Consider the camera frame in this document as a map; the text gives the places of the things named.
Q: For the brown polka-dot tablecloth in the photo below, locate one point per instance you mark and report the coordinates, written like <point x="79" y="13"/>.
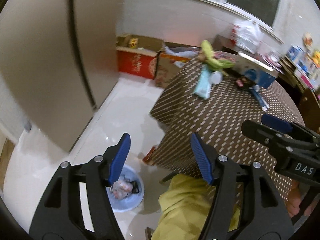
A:
<point x="212" y="120"/>

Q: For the orange and white snack bag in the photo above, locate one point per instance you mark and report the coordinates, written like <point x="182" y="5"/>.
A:
<point x="122" y="187"/>

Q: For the small black and red packet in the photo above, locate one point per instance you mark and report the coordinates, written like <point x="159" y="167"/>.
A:
<point x="242" y="83"/>

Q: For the small white cap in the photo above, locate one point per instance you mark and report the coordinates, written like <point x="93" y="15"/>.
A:
<point x="215" y="78"/>

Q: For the banana peel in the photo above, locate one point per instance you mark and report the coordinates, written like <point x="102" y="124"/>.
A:
<point x="212" y="62"/>

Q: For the pink magazine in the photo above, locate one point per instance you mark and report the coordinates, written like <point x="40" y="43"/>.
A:
<point x="272" y="58"/>

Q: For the orange wall decoration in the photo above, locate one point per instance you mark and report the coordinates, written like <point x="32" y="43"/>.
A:
<point x="307" y="40"/>

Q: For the blue and white picture box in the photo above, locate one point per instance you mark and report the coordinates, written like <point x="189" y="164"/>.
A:
<point x="293" y="53"/>

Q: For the person's right hand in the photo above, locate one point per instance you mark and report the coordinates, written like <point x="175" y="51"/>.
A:
<point x="293" y="200"/>

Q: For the red cardboard box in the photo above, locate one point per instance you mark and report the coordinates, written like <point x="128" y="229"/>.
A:
<point x="135" y="65"/>

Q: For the small black box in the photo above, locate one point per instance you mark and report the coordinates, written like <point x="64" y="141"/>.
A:
<point x="135" y="188"/>

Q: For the grey double-door refrigerator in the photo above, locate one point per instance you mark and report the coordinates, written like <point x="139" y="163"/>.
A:
<point x="50" y="67"/>

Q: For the blue tube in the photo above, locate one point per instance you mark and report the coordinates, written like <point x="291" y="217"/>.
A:
<point x="260" y="98"/>

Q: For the light blue plastic basin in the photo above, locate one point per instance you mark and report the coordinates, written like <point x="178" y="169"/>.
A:
<point x="130" y="203"/>

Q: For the grey pipe stub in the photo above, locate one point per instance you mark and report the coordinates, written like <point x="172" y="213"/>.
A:
<point x="28" y="127"/>

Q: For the blue and white carton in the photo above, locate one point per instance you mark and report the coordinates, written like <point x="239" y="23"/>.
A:
<point x="260" y="76"/>

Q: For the red snack wrapper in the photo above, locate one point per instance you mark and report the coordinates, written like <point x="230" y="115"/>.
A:
<point x="148" y="157"/>

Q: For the brown printed cardboard box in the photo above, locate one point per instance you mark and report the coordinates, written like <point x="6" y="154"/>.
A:
<point x="163" y="72"/>

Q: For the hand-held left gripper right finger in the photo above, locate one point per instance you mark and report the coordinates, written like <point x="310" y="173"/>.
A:
<point x="202" y="160"/>

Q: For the small yellow box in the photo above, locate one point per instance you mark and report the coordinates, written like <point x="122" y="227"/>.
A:
<point x="133" y="43"/>

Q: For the person's yellow-green trouser leg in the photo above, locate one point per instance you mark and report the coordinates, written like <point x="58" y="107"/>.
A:
<point x="185" y="205"/>

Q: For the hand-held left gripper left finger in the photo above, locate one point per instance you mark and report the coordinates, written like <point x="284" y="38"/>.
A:
<point x="120" y="160"/>

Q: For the white plastic bag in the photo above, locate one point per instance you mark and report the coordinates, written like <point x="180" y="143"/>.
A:
<point x="247" y="35"/>

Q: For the white-framed sliding window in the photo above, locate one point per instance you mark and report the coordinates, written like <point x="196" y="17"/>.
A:
<point x="250" y="0"/>

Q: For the teal toothpaste box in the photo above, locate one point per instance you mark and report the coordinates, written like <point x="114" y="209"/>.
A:
<point x="203" y="87"/>

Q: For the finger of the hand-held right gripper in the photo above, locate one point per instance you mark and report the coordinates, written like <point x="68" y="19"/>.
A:
<point x="277" y="125"/>
<point x="255" y="130"/>

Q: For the wooden shelf unit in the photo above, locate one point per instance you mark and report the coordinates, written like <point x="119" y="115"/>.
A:
<point x="307" y="97"/>

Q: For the crumpled white plastic liner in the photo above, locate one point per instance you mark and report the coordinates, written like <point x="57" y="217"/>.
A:
<point x="180" y="52"/>

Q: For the red food packet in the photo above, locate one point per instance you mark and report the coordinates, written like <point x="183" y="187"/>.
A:
<point x="228" y="56"/>

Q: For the dark wooden cabinet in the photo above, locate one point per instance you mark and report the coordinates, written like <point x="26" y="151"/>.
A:
<point x="222" y="43"/>

